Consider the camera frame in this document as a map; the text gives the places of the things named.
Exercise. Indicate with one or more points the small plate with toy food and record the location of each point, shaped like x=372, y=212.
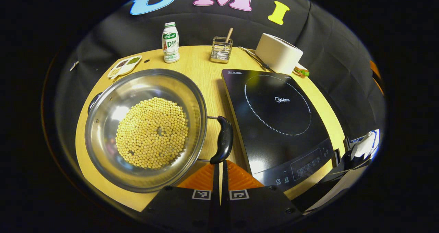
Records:
x=301, y=71

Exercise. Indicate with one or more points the black backdrop cloth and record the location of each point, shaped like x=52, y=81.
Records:
x=325, y=61

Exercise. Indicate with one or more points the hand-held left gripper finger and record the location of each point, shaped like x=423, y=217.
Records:
x=216, y=178
x=224, y=178

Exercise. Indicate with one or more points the white milk drink bottle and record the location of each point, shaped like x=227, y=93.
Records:
x=170, y=47

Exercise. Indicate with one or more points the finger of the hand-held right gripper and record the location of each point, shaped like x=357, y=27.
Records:
x=376, y=77

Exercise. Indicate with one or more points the pile of yellow soybeans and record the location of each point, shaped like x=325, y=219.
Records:
x=152, y=133

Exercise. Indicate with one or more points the white divided bean dish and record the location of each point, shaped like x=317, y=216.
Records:
x=125, y=67

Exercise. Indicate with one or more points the white toaster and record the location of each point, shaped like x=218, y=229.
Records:
x=277, y=53

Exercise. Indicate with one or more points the black induction cooktop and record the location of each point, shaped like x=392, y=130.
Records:
x=274, y=123

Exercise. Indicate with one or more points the silver cloth clip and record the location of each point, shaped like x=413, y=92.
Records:
x=74, y=66

